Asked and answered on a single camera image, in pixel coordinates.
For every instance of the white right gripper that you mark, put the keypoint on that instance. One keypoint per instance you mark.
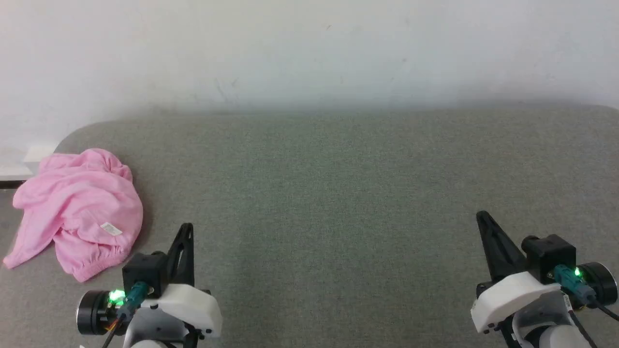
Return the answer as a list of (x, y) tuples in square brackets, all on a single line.
[(508, 295)]

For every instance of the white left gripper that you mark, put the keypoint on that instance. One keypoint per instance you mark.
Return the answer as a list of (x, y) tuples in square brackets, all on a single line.
[(193, 304)]

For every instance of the pink cotton shorts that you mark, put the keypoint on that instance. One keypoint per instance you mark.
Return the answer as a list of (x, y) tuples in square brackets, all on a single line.
[(77, 203)]

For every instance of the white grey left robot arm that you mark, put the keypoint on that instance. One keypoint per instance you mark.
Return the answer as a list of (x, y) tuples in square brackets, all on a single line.
[(154, 326)]

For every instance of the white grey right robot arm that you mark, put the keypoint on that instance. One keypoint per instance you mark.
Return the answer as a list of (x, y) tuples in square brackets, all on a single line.
[(546, 324)]

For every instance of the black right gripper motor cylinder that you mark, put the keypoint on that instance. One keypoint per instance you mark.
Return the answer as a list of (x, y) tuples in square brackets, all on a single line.
[(602, 282)]

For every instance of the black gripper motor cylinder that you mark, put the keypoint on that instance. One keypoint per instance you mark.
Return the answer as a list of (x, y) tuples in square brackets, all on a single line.
[(602, 282), (92, 314)]

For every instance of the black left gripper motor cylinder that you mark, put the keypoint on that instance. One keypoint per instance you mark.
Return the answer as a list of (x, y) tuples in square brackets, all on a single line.
[(92, 314)]

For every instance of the white skirting board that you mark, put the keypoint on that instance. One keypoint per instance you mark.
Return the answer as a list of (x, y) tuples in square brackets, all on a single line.
[(29, 157)]

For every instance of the dark floor edge strip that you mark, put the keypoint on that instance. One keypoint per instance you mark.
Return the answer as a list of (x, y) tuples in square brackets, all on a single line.
[(10, 184)]

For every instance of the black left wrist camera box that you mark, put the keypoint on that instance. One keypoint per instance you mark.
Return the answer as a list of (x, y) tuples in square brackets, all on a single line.
[(145, 270)]

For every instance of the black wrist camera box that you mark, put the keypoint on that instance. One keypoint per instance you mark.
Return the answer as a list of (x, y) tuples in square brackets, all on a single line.
[(145, 270), (549, 256)]

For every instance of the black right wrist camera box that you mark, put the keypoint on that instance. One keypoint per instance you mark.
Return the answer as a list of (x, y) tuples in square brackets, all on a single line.
[(549, 256)]

